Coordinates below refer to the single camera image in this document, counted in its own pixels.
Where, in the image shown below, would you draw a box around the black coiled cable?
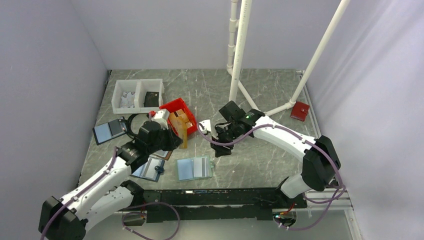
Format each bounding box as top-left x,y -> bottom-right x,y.
125,112 -> 150,138

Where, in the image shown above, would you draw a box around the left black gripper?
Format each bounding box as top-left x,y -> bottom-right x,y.
147,123 -> 183,154

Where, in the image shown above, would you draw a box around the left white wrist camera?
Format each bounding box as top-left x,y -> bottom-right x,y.
148,109 -> 170,129

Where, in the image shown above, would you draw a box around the black wallet in bin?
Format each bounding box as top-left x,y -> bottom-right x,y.
143,91 -> 160,108

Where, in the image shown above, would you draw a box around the navy blue card holder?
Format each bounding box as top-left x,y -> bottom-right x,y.
132,156 -> 165,183

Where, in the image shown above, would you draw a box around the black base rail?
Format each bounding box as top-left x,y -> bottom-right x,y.
125,187 -> 308,223

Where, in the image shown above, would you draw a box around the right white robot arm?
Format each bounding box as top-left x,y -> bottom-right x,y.
211,101 -> 341,208

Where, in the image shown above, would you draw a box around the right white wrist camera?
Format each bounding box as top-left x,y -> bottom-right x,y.
197,119 -> 217,139

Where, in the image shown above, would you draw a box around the white two-compartment bin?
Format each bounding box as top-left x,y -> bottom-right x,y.
111,78 -> 165,115

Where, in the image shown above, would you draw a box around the white PVC pipe frame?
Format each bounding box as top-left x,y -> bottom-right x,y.
226,0 -> 349,116

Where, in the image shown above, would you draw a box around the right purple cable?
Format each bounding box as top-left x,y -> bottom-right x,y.
197,122 -> 347,232

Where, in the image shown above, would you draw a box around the purple cable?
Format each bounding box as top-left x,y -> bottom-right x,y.
39,147 -> 180,240
197,122 -> 347,232

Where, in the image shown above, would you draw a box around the brown boxes in red bin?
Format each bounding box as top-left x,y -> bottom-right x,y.
168,109 -> 193,133

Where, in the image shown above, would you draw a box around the red leather wallet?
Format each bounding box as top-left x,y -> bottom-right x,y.
290,101 -> 310,122

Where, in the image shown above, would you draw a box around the orange credit card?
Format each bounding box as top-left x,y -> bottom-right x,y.
172,118 -> 188,149

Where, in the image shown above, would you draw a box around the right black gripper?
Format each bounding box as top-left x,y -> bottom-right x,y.
210,121 -> 240,158

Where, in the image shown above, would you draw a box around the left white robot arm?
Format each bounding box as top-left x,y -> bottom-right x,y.
38,120 -> 183,240

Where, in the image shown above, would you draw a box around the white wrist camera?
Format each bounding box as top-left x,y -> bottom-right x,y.
197,119 -> 217,139
148,109 -> 170,129

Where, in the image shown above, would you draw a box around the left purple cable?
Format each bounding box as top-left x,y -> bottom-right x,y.
39,147 -> 180,240

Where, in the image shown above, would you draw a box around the red plastic bin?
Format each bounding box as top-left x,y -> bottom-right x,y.
159,97 -> 198,136

